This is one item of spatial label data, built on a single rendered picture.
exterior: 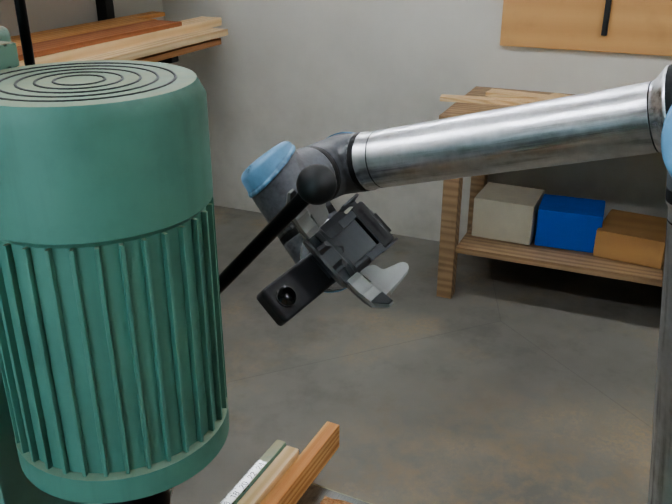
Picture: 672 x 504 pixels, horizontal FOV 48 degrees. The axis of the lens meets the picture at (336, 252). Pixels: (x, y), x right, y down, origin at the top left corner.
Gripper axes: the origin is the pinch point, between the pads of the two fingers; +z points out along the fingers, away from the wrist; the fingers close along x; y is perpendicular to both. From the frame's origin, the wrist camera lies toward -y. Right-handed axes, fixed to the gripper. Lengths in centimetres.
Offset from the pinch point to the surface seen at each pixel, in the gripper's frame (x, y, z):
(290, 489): 18.7, -22.2, -24.5
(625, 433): 110, 52, -179
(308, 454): 17.8, -18.1, -29.7
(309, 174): -6.2, 1.3, 12.9
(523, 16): -26, 164, -255
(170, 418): 1.3, -19.7, 16.0
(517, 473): 89, 14, -164
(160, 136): -12.9, -6.3, 26.0
